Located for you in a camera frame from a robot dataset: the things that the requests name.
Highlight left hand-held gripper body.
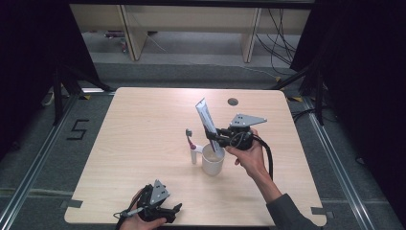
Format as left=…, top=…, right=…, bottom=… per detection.
left=137, top=178, right=177, bottom=224

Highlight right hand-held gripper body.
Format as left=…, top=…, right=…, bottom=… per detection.
left=226, top=113, right=268, bottom=151

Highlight white and purple toothpaste tube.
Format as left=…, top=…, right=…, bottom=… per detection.
left=194, top=97, right=225, bottom=153

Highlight white cup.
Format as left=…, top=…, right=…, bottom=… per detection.
left=194, top=143, right=226, bottom=176

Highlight person's left hand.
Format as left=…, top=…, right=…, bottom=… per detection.
left=119, top=188, right=168, bottom=230

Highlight person's right hand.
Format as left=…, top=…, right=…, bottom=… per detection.
left=224, top=127, right=273, bottom=180

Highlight pink and white toothbrush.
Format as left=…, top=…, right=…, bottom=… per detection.
left=185, top=127, right=199, bottom=166

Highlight black metal stand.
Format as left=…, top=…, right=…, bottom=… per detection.
left=270, top=61, right=327, bottom=127
left=51, top=61, right=113, bottom=127

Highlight light wooden shelf unit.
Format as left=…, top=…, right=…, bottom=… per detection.
left=69, top=3, right=312, bottom=63

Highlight black curtain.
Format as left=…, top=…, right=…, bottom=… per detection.
left=0, top=0, right=102, bottom=162
left=289, top=0, right=406, bottom=226

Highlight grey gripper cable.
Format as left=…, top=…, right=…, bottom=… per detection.
left=112, top=208, right=142, bottom=230

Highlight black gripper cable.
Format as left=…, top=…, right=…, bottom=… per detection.
left=252, top=134, right=275, bottom=180

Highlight bundle of black hanging cables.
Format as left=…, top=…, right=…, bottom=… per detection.
left=255, top=8, right=299, bottom=77

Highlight aluminium floor rail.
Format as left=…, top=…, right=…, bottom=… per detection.
left=301, top=95, right=376, bottom=230
left=0, top=92, right=80, bottom=230

